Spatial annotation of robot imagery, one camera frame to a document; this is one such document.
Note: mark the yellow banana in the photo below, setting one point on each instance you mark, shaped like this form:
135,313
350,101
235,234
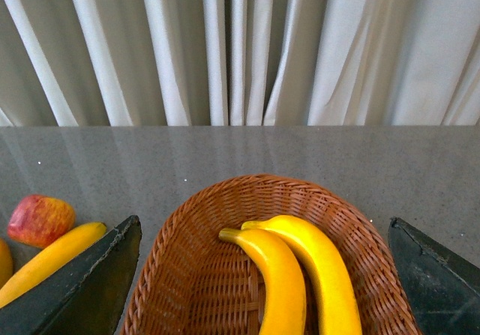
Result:
336,302
285,307
6,263
51,259

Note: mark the yellow banana front in basket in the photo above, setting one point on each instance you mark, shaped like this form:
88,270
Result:
285,307

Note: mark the white pleated curtain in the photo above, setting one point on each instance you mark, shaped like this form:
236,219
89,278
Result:
239,62

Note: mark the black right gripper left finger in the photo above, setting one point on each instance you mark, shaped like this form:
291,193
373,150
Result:
85,296

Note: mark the right wicker basket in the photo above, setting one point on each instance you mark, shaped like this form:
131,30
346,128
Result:
194,283

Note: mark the red apple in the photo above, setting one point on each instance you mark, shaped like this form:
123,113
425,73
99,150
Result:
39,220

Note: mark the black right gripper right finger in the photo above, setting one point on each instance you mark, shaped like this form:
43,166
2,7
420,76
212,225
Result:
442,287

